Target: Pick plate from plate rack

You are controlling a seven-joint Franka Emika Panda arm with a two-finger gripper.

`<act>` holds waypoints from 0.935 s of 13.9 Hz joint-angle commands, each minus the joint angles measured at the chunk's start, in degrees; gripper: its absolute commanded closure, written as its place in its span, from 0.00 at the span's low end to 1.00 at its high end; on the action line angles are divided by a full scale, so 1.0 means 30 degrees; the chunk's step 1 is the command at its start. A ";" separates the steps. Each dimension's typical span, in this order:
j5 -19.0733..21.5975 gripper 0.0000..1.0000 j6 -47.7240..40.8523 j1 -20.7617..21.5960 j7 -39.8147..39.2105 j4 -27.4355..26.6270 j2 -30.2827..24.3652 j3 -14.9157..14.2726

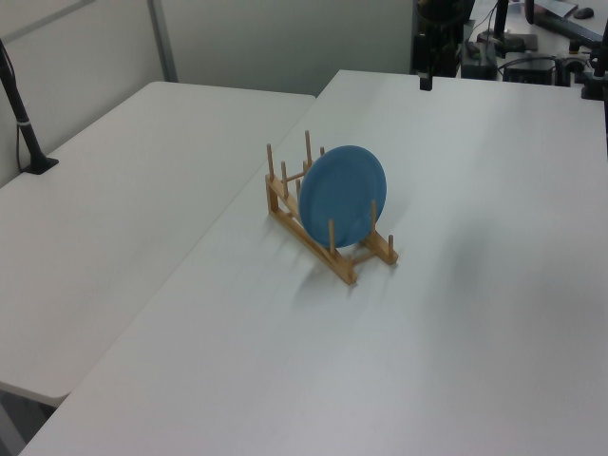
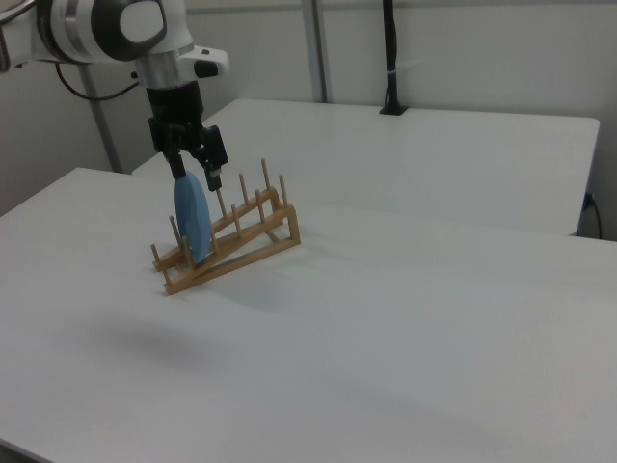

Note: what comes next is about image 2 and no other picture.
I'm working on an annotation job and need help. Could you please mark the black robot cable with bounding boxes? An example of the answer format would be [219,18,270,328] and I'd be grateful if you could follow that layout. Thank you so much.
[54,62,146,101]

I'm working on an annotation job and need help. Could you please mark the blue plastic plate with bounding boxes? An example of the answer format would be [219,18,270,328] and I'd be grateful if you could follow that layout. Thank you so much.
[174,172,214,266]

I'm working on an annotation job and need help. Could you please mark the black camera pole with base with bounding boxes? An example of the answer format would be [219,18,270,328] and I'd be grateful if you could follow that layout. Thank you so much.
[379,0,412,118]

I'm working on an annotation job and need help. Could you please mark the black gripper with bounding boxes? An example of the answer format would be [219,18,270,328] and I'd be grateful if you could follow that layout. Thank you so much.
[146,81,229,192]

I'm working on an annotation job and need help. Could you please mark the wooden plate rack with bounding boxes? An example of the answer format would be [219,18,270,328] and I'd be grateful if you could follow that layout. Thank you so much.
[148,157,303,297]

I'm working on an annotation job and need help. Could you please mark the grey aluminium frame post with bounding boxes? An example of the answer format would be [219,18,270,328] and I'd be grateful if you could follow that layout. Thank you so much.
[302,0,335,104]

